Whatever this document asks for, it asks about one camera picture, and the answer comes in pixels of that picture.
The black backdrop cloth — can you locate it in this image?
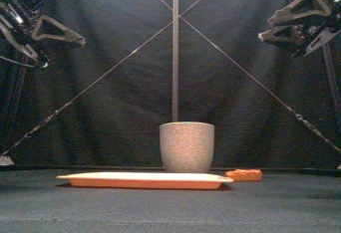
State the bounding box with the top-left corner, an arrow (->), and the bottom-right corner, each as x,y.
0,0 -> 341,171

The orange toy chip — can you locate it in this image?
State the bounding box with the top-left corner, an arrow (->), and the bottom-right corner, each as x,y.
224,168 -> 263,182

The white frame corner bracket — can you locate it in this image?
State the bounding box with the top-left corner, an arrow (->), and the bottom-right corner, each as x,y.
0,154 -> 16,167

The diagonal steel brace wire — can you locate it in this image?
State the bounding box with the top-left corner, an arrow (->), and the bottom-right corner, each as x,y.
135,0 -> 341,154
0,0 -> 227,156

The vertical metal frame pole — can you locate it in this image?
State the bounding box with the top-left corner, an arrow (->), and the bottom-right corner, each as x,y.
170,0 -> 180,123

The orange rectangular tray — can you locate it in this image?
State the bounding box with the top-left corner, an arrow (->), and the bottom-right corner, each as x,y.
56,171 -> 235,191

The grey speckled cup bowl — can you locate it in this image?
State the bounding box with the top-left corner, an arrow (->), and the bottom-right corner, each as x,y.
159,120 -> 215,174

